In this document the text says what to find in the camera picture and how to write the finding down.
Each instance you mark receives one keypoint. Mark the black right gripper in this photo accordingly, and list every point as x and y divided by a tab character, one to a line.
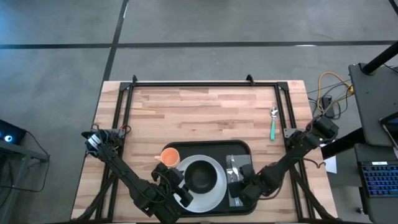
256	188

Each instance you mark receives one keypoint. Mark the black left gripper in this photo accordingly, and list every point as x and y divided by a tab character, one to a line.
172	180

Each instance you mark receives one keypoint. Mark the grey cloth napkin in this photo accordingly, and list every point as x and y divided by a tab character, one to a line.
242	160

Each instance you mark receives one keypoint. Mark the white round plate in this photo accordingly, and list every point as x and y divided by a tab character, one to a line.
205	202

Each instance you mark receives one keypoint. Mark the black bowl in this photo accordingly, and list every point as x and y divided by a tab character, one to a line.
200	177

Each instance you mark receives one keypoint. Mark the black plastic tray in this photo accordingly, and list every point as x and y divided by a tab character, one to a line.
217	149

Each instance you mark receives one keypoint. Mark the orange ceramic mug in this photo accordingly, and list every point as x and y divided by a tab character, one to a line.
170	157

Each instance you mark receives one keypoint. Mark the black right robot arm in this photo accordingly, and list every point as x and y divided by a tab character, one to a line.
298	149

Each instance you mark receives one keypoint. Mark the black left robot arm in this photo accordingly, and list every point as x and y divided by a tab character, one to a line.
124	174

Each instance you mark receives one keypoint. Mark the white paper sheet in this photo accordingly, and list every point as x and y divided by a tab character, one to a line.
331	165

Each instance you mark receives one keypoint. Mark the black power adapter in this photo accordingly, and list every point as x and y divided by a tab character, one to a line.
327	102

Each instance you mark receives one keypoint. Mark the backlit computer keyboard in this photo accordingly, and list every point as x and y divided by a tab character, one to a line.
381	180

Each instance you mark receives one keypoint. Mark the dark lower desk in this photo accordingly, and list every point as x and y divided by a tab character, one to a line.
377	211

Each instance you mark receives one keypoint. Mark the grey desk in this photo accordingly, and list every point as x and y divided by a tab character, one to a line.
373	102

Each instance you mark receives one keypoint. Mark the laptop screen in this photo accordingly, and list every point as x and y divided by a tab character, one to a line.
391	127

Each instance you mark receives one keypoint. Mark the black box with blue light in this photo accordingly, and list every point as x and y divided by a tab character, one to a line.
9	133

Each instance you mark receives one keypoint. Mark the black slanted pole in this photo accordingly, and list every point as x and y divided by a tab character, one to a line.
381	59

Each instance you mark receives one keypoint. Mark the black aluminium table frame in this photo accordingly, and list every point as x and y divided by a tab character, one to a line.
202	84

